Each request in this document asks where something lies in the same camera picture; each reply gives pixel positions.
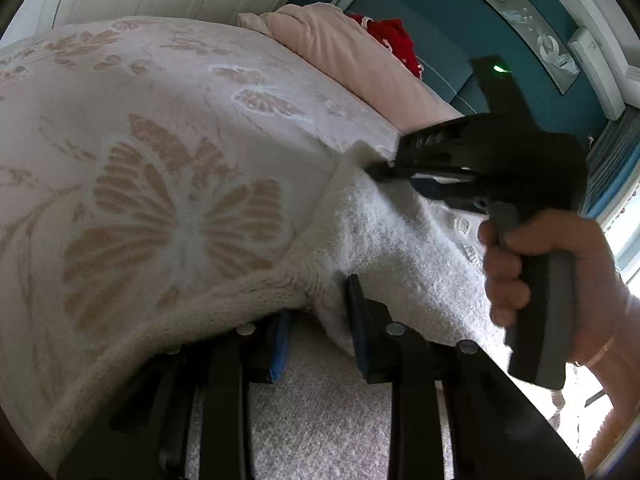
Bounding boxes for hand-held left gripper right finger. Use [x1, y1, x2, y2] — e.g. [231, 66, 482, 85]
[345, 274, 586, 480]

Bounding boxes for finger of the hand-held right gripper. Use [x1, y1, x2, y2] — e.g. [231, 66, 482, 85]
[409, 180, 490, 212]
[367, 159, 476, 185]

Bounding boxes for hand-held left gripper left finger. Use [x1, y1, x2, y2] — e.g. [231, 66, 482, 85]
[57, 310, 296, 480]

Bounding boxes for person's right forearm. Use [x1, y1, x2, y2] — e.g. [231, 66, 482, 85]
[570, 280, 640, 458]

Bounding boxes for person's right hand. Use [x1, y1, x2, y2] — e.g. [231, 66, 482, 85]
[477, 209, 627, 367]

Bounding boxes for teal padded headboard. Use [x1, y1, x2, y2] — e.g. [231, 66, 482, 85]
[417, 57, 501, 123]

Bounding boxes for blue striped curtain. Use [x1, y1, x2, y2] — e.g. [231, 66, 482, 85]
[585, 109, 640, 213]

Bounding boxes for white air conditioner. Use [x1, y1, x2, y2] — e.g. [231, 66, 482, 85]
[569, 27, 627, 121]

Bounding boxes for red cloth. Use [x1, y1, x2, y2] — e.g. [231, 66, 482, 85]
[347, 12, 425, 81]

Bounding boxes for pink quilt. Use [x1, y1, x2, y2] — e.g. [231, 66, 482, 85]
[237, 2, 461, 126]

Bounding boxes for long wall picture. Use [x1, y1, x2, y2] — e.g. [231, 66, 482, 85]
[432, 0, 582, 96]

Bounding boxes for thin bracelet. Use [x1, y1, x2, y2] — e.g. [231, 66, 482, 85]
[574, 334, 618, 368]

